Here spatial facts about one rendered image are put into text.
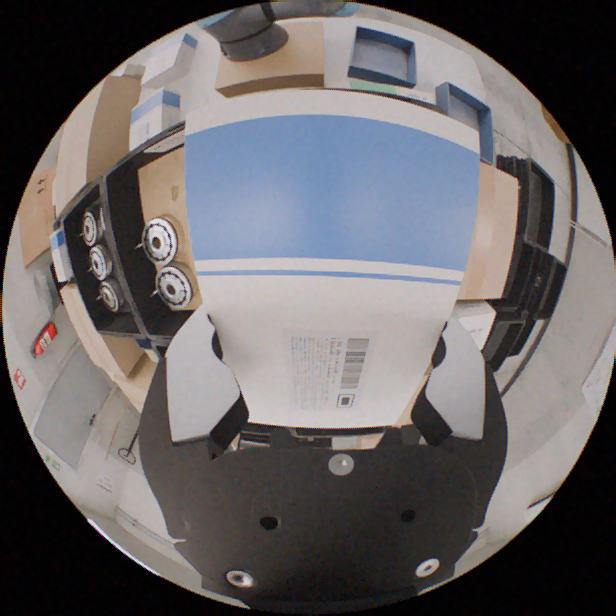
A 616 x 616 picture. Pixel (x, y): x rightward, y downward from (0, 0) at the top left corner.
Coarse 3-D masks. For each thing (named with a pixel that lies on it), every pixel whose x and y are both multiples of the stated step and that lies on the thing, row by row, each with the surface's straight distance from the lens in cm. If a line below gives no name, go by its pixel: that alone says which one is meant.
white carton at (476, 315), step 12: (456, 300) 57; (468, 300) 59; (480, 300) 61; (456, 312) 53; (468, 312) 54; (480, 312) 56; (492, 312) 58; (468, 324) 54; (480, 324) 57; (480, 336) 60; (480, 348) 64
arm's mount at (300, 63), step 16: (288, 32) 62; (304, 32) 61; (320, 32) 61; (288, 48) 57; (304, 48) 56; (320, 48) 56; (224, 64) 59; (240, 64) 57; (256, 64) 55; (272, 64) 54; (288, 64) 53; (304, 64) 52; (320, 64) 52; (224, 80) 56; (240, 80) 54; (256, 80) 53; (272, 80) 53; (288, 80) 54; (304, 80) 54; (320, 80) 54; (224, 96) 60
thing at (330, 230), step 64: (192, 128) 10; (256, 128) 8; (320, 128) 8; (384, 128) 9; (448, 128) 10; (192, 192) 9; (256, 192) 8; (320, 192) 8; (384, 192) 8; (448, 192) 9; (256, 256) 9; (320, 256) 8; (384, 256) 9; (448, 256) 10; (256, 320) 10; (320, 320) 10; (384, 320) 10; (448, 320) 12; (256, 384) 14; (320, 384) 13; (384, 384) 14
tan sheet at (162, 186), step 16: (160, 160) 51; (176, 160) 48; (144, 176) 54; (160, 176) 50; (176, 176) 48; (144, 192) 54; (160, 192) 50; (176, 192) 47; (144, 208) 54; (160, 208) 50; (176, 208) 48; (192, 256) 48; (192, 272) 50; (192, 304) 54
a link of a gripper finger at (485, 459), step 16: (496, 384) 10; (496, 400) 9; (496, 416) 9; (496, 432) 8; (448, 448) 7; (464, 448) 7; (480, 448) 8; (496, 448) 8; (480, 464) 8; (496, 464) 8; (480, 480) 7; (496, 480) 8; (480, 496) 7; (480, 512) 7
